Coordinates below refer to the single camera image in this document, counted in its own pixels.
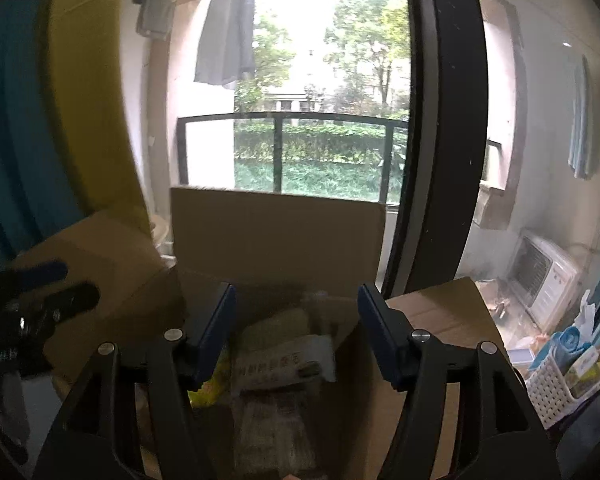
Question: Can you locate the teal curtain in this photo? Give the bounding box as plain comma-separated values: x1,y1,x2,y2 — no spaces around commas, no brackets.
0,0,96,281

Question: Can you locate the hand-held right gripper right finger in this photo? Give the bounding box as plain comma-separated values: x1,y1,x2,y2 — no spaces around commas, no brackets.
357,282,551,480

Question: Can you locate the brown snack packet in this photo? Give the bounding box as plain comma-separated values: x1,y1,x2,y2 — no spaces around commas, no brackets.
232,390,331,476

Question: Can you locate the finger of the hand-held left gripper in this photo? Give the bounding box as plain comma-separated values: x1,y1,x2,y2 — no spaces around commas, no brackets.
17,259,70,288
27,281,101,335

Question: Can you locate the grey wall box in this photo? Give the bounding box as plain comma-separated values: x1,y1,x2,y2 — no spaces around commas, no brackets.
127,0,173,41

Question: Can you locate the brown cardboard box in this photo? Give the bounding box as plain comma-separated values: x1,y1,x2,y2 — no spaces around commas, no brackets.
10,185,511,480

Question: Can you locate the white plastic basket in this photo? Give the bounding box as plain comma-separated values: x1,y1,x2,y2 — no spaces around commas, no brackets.
525,347,600,428

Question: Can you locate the black balcony railing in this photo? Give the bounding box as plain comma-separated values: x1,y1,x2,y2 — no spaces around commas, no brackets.
176,112,411,206

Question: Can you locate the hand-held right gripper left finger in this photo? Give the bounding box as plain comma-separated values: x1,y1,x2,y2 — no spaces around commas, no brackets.
50,282,237,480

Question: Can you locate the yellow curtain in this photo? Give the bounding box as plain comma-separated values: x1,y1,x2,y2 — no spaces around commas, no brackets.
45,0,153,241

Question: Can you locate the black window frame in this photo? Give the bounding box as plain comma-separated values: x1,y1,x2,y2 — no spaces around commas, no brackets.
382,0,486,296

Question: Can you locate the hanging white shirt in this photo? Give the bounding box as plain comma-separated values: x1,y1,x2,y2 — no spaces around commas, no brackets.
194,0,257,90

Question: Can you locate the pale yellow snack packet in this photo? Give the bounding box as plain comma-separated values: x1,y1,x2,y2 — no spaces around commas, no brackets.
240,307,311,351

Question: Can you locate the white snack packet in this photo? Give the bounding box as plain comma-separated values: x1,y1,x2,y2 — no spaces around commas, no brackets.
230,335,338,396

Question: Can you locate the white plastic bag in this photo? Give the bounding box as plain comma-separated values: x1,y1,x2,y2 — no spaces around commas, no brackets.
577,290,600,333

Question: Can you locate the hanging blue towel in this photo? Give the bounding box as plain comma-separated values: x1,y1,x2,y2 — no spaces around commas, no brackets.
567,55,596,181

